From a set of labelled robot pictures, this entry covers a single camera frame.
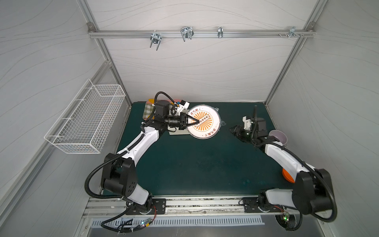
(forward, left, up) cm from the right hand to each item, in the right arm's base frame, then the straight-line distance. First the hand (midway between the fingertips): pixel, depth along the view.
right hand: (230, 130), depth 86 cm
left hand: (-7, +19, +15) cm, 25 cm away
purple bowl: (+5, -36, -13) cm, 39 cm away
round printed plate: (-6, +13, +15) cm, 20 cm away
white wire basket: (-13, +72, +18) cm, 75 cm away
